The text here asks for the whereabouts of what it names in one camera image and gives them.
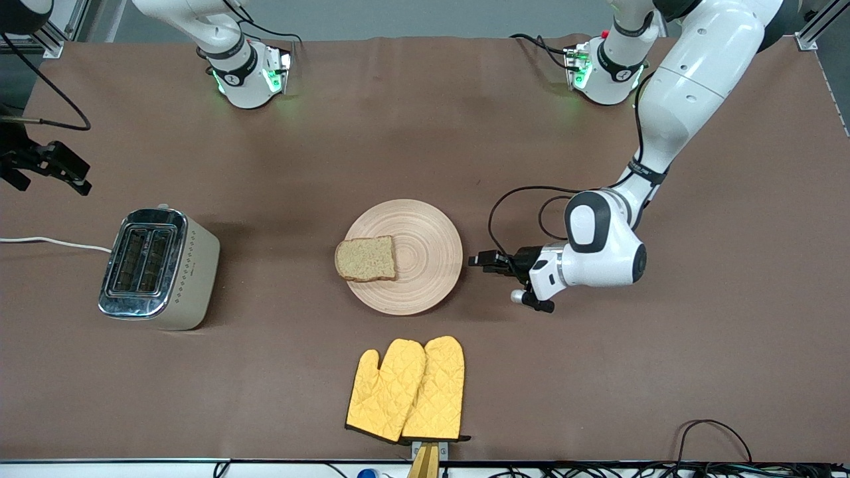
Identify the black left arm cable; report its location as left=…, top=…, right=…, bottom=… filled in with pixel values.
left=488, top=66, right=658, bottom=256

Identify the black left base cable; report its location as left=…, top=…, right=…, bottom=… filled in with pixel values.
left=510, top=33, right=575, bottom=70

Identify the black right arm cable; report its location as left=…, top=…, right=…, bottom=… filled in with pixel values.
left=0, top=33, right=92, bottom=131

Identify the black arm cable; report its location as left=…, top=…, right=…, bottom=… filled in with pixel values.
left=0, top=33, right=92, bottom=131
left=488, top=66, right=658, bottom=256

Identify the chrome and cream toaster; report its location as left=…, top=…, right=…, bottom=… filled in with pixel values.
left=98, top=204, right=221, bottom=331

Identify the black base cable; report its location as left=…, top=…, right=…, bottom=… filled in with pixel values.
left=222, top=0, right=303, bottom=47
left=510, top=33, right=575, bottom=70

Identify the brown toast slice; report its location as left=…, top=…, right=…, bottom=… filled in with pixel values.
left=335, top=235, right=398, bottom=283

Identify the yellow quilted oven mitt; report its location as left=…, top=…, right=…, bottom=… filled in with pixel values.
left=345, top=339, right=427, bottom=443
left=400, top=335, right=471, bottom=442

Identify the black looped cable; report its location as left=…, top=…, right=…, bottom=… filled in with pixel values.
left=674, top=420, right=754, bottom=465

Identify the aluminium frame profile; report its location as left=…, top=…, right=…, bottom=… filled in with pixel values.
left=794, top=0, right=841, bottom=50
left=0, top=0, right=90, bottom=59

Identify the black right base cable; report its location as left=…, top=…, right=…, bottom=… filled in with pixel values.
left=222, top=0, right=303, bottom=47

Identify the black cable bundle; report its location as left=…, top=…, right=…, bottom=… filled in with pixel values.
left=491, top=463, right=850, bottom=478

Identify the round wooden plate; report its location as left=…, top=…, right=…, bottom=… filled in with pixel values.
left=341, top=199, right=464, bottom=316

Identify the grey metal bracket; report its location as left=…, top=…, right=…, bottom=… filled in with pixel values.
left=410, top=439, right=450, bottom=460

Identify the white toaster power cord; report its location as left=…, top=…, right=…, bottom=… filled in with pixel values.
left=0, top=236, right=112, bottom=254

